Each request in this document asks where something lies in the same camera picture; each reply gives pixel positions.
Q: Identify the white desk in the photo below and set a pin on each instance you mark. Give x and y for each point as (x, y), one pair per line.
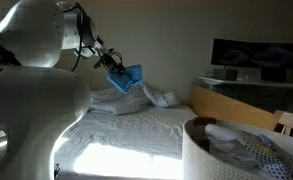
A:
(252, 82)

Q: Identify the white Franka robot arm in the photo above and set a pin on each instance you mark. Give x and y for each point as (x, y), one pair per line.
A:
(29, 100)

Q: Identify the white shirt with rainbow print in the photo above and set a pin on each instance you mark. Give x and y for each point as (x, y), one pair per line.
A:
(256, 150)

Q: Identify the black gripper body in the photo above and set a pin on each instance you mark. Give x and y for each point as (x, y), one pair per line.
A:
(107, 60)

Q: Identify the wooden bed footboard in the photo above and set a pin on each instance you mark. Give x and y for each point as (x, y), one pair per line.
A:
(226, 106)

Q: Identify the dark box on desk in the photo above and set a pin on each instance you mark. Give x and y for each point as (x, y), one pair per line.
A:
(224, 74)

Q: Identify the blue shirt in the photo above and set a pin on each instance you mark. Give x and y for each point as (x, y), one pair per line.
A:
(127, 77)

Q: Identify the mattress with white sheet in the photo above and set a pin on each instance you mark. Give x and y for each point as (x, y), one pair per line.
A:
(139, 133)

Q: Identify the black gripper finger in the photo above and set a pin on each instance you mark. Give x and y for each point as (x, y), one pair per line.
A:
(118, 69)

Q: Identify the black computer monitor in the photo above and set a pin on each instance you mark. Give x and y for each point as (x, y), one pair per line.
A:
(252, 53)

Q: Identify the white woven laundry basket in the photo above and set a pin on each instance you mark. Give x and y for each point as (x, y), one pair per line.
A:
(199, 156)

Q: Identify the white pillow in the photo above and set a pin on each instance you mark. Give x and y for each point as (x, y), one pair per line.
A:
(161, 97)

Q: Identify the crumpled white duvet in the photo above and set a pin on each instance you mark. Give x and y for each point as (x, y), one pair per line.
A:
(119, 100)

